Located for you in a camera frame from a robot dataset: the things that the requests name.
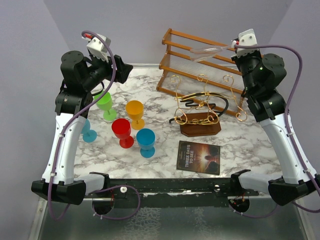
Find gold wire wine glass rack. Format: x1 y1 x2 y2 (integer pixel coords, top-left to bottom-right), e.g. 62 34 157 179
168 74 248 137

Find wooden two-tier shelf rack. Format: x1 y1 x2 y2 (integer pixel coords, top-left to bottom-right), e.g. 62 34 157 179
156 28 245 117

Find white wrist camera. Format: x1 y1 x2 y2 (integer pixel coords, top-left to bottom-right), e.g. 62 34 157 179
86 36 109 63
231 28 258 58

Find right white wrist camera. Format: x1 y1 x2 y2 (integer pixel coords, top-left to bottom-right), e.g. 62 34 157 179
231 28 258 58

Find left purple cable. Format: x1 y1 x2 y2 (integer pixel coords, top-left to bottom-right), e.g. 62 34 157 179
47 30 142 221

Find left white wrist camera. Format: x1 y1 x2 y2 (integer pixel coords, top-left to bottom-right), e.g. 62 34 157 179
86 36 109 63

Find red plastic wine glass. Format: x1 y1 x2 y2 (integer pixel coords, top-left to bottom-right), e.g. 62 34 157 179
111 118 134 149

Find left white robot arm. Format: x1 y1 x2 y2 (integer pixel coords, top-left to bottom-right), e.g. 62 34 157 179
31 50 128 205

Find light blue plastic wine glass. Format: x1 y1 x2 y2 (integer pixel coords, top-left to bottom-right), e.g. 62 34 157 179
81 119 98 143

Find black metal base rail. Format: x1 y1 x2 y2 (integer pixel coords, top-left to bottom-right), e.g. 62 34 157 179
87 177 259 209

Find green plastic wine glass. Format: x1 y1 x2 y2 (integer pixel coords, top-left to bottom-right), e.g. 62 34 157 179
96 92 117 121

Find dark book three days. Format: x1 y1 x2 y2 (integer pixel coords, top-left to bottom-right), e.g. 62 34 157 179
176 140 221 176

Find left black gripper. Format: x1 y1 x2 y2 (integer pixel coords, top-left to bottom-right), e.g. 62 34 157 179
82 51 133 91

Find yellow plastic wine glass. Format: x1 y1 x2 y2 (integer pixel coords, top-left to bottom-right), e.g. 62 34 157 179
125 100 145 130

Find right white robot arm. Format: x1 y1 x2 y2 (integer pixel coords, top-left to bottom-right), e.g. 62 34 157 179
229 44 320 206

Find clear wine glass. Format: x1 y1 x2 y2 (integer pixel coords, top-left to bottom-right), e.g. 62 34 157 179
189 45 231 62

